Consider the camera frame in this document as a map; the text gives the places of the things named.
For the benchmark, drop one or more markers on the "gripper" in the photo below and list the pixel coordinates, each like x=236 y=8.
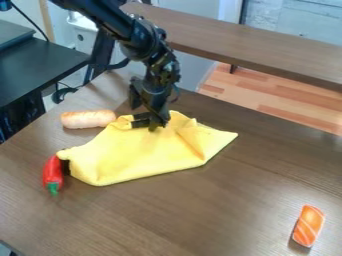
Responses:
x=152 y=94

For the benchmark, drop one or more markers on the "yellow cloth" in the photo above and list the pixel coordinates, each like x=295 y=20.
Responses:
x=147 y=150

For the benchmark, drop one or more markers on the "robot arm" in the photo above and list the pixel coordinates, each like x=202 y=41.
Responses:
x=116 y=23

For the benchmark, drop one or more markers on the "toy sausage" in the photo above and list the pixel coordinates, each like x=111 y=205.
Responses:
x=87 y=119

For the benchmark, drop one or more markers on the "red toy pepper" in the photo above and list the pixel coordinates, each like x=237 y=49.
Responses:
x=52 y=175

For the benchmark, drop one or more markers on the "black desk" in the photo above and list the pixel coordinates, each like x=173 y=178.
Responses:
x=31 y=70

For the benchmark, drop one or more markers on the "wooden shelf board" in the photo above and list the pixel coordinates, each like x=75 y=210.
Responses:
x=249 y=43

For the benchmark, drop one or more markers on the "orange toy salmon sushi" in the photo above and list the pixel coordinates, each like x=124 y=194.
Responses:
x=308 y=225

